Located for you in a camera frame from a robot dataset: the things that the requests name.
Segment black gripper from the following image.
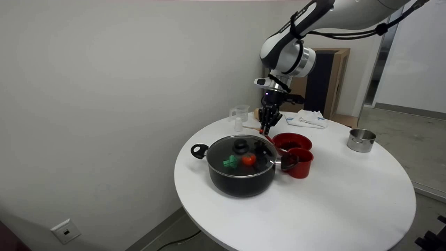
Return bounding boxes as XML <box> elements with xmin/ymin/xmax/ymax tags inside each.
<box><xmin>258</xmin><ymin>85</ymin><xmax>308</xmax><ymax>136</ymax></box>

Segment coffee beans in bowl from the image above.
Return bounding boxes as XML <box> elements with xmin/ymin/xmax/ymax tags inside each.
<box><xmin>277</xmin><ymin>138</ymin><xmax>309</xmax><ymax>150</ymax></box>

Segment clear measuring cup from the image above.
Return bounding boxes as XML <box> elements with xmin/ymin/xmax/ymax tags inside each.
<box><xmin>228</xmin><ymin>104</ymin><xmax>251</xmax><ymax>124</ymax></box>

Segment white cloth napkin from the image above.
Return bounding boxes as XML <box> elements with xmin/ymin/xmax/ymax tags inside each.
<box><xmin>284</xmin><ymin>115</ymin><xmax>327</xmax><ymax>129</ymax></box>

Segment white cloth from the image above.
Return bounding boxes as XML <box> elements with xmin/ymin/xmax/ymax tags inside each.
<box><xmin>297</xmin><ymin>108</ymin><xmax>326</xmax><ymax>124</ymax></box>

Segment coffee beans in mug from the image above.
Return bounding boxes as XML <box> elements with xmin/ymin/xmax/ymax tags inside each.
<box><xmin>283</xmin><ymin>149</ymin><xmax>312</xmax><ymax>164</ymax></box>

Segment red toy tomato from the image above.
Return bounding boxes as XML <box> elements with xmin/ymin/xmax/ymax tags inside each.
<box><xmin>240</xmin><ymin>151</ymin><xmax>258</xmax><ymax>168</ymax></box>

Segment red mug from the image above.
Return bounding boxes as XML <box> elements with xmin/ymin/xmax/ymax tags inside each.
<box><xmin>280</xmin><ymin>146</ymin><xmax>315</xmax><ymax>179</ymax></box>

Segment green toy vegetable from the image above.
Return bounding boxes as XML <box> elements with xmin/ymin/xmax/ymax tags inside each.
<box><xmin>221</xmin><ymin>153</ymin><xmax>241</xmax><ymax>170</ymax></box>

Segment black flat panel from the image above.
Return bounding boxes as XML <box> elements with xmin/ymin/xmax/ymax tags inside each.
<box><xmin>304</xmin><ymin>50</ymin><xmax>337</xmax><ymax>114</ymax></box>

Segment glass pot lid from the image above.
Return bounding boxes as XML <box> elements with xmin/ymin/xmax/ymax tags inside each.
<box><xmin>205</xmin><ymin>133</ymin><xmax>279</xmax><ymax>179</ymax></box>

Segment black cooking pot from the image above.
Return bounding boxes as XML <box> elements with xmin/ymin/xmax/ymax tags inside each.
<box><xmin>189</xmin><ymin>133</ymin><xmax>283</xmax><ymax>196</ymax></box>

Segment cardboard box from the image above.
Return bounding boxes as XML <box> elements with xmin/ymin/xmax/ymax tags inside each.
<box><xmin>262</xmin><ymin>47</ymin><xmax>351</xmax><ymax>115</ymax></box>

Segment steel cup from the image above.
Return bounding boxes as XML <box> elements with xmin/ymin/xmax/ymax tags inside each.
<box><xmin>345</xmin><ymin>126</ymin><xmax>378</xmax><ymax>153</ymax></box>

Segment black floor equipment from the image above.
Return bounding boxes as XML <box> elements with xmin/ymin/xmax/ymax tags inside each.
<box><xmin>414</xmin><ymin>213</ymin><xmax>446</xmax><ymax>251</ymax></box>

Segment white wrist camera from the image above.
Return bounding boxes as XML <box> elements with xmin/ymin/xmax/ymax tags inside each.
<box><xmin>254</xmin><ymin>76</ymin><xmax>280</xmax><ymax>92</ymax></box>

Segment metal door frame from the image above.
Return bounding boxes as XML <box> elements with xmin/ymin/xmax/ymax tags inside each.
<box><xmin>362</xmin><ymin>22</ymin><xmax>401</xmax><ymax>108</ymax></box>

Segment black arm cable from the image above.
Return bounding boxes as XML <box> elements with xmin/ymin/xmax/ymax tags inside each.
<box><xmin>290</xmin><ymin>0</ymin><xmax>431</xmax><ymax>40</ymax></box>

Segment black floor cable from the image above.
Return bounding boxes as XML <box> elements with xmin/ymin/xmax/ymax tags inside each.
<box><xmin>155</xmin><ymin>228</ymin><xmax>202</xmax><ymax>251</ymax></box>

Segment white wall outlet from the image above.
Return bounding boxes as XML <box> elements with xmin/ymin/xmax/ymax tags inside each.
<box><xmin>49</xmin><ymin>217</ymin><xmax>82</xmax><ymax>245</ymax></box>

